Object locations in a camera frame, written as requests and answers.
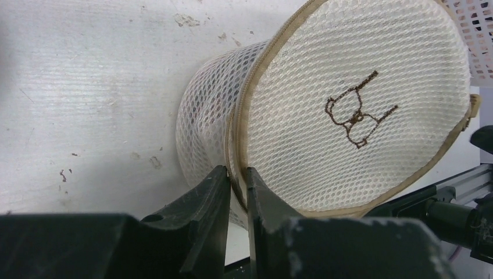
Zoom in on white plastic basket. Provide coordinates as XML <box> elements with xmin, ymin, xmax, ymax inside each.
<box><xmin>442</xmin><ymin>0</ymin><xmax>492</xmax><ymax>88</ymax></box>

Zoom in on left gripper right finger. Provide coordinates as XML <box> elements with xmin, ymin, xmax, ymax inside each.
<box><xmin>246</xmin><ymin>167</ymin><xmax>455</xmax><ymax>278</ymax></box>

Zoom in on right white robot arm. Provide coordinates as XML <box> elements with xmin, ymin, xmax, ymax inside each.
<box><xmin>367</xmin><ymin>163</ymin><xmax>492</xmax><ymax>263</ymax></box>

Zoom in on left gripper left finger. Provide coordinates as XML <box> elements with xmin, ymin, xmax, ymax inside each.
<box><xmin>1</xmin><ymin>166</ymin><xmax>230</xmax><ymax>278</ymax></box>

